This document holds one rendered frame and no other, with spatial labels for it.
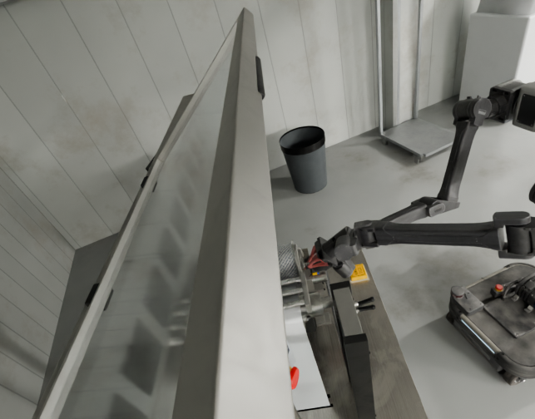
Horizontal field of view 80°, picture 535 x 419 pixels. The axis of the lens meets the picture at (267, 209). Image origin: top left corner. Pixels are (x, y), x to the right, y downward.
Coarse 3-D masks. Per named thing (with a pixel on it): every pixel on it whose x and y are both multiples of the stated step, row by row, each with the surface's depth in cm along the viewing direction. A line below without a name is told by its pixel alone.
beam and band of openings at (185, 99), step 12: (180, 108) 148; (168, 132) 128; (156, 156) 112; (144, 180) 98; (132, 204) 91; (96, 288) 65; (84, 312) 63; (72, 336) 59; (60, 360) 56; (48, 384) 52
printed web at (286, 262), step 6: (282, 246) 112; (288, 246) 111; (282, 252) 109; (288, 252) 109; (282, 258) 108; (288, 258) 108; (282, 264) 108; (288, 264) 107; (294, 264) 107; (282, 270) 108; (288, 270) 108; (294, 270) 108; (282, 276) 109; (288, 276) 109; (294, 276) 109
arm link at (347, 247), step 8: (360, 224) 100; (368, 224) 98; (336, 240) 100; (344, 240) 96; (352, 240) 97; (360, 240) 102; (336, 248) 96; (344, 248) 95; (352, 248) 94; (360, 248) 99; (368, 248) 101; (336, 256) 97; (344, 256) 96; (352, 256) 95
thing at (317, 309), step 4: (316, 292) 88; (300, 296) 88; (312, 296) 87; (316, 296) 86; (312, 300) 86; (316, 300) 85; (320, 300) 85; (312, 304) 85; (316, 304) 85; (320, 304) 85; (300, 308) 85; (304, 308) 85; (312, 308) 85; (316, 308) 85; (320, 308) 85; (304, 312) 85; (312, 312) 85; (316, 312) 85; (320, 312) 85; (308, 316) 86; (312, 316) 86; (316, 316) 86
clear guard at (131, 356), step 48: (192, 144) 51; (192, 192) 32; (144, 240) 47; (192, 240) 24; (144, 288) 31; (192, 288) 19; (96, 336) 44; (144, 336) 23; (96, 384) 29; (144, 384) 18
